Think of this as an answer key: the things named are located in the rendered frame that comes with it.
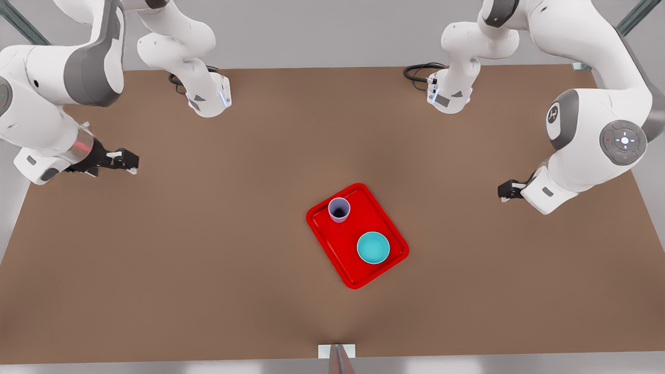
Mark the black cable loop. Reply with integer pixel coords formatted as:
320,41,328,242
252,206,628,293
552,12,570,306
404,62,448,93
168,65,220,97

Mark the silver frame post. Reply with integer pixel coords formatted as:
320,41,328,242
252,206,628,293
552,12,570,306
571,0,665,72
318,343,357,374
0,0,52,46

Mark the red rectangular tray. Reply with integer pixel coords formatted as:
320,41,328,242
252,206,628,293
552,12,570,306
305,183,410,290

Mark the lilac cup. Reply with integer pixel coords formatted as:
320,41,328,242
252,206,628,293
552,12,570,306
328,197,351,224

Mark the turquoise bowl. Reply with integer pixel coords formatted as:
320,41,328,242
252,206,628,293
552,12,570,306
356,231,391,265

